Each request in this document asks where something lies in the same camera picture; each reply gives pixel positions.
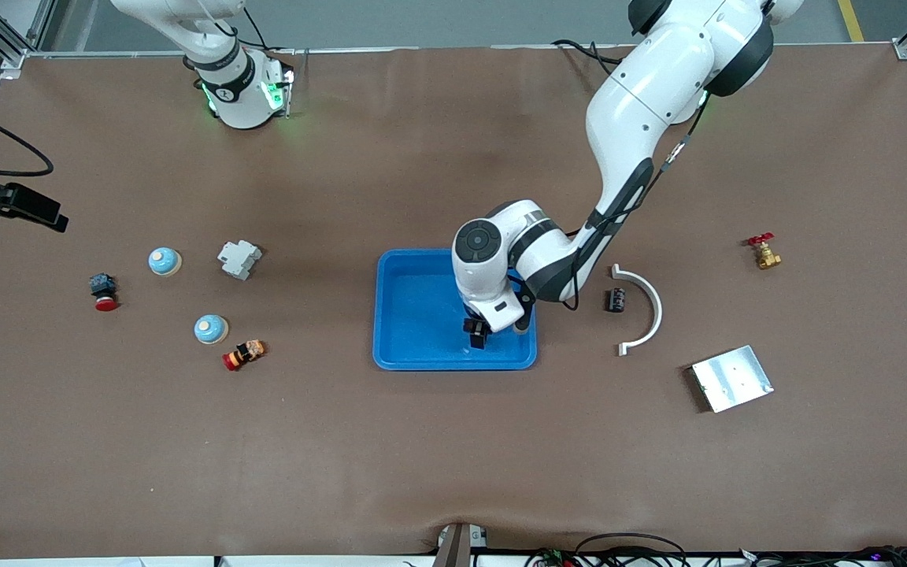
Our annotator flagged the blue round bell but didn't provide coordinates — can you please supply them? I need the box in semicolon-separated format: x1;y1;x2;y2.
194;314;229;346
147;246;182;278

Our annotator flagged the blue plastic tray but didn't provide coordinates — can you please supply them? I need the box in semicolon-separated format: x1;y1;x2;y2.
372;249;539;372

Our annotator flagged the red mushroom button black base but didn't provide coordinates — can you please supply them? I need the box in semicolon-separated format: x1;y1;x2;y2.
89;272;120;313

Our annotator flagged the metal table clamp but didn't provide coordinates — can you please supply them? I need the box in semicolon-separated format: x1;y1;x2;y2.
436;522;488;567

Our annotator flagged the white circuit breaker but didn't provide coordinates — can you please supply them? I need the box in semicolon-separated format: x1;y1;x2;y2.
217;239;263;281

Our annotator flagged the red button orange body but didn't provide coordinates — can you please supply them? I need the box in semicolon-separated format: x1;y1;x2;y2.
222;339;267;372

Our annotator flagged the silver metal plate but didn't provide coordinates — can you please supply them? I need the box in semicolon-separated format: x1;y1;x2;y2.
690;345;775;413

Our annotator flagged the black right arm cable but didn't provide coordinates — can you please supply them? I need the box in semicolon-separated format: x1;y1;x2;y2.
0;94;54;178

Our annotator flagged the white curved bracket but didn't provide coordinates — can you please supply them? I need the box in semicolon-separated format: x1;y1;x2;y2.
611;264;664;357

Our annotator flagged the black cable bundle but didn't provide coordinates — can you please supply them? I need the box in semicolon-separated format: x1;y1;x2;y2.
737;545;907;567
524;533;690;567

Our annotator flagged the black right base cable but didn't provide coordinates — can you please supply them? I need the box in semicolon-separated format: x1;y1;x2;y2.
242;6;297;56

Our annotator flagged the black base cable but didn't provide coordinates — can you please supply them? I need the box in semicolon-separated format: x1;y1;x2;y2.
552;38;620;80
242;6;297;56

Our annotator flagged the brass valve red handle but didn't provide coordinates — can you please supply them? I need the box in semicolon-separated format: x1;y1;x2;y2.
747;232;783;271

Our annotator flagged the black left base cable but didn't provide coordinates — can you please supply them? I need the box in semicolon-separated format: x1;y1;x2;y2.
552;38;620;80

